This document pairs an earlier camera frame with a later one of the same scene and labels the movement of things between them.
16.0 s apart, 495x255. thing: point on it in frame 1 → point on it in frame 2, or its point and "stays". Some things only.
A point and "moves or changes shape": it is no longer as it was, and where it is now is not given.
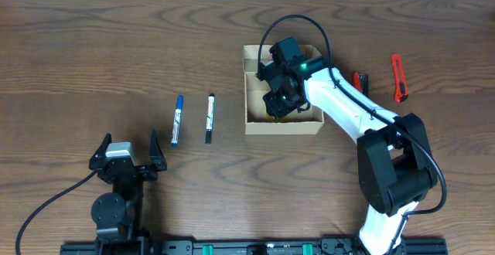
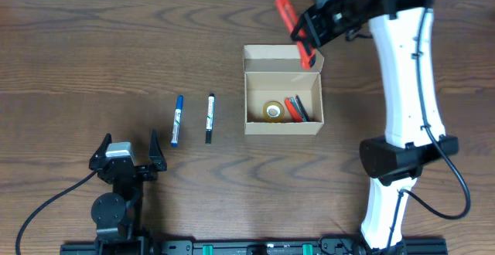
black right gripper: x=274 y=112 → x=309 y=32
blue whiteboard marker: x=177 y=119 stays
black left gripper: x=158 y=160 stays
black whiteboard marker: x=209 y=117 stays
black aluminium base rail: x=253 y=248 stays
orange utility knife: x=401 y=90 moves or changes shape
